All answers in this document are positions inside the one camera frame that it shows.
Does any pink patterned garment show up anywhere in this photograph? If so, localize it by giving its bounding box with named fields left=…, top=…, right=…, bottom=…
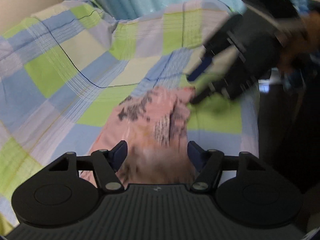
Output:
left=90, top=86, right=196, bottom=186

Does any person's right hand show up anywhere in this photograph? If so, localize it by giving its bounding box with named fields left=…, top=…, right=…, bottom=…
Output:
left=277, top=11, right=319, bottom=73

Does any checkered blue green bedsheet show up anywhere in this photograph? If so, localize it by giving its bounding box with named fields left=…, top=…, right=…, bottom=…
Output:
left=0, top=0, right=261, bottom=235

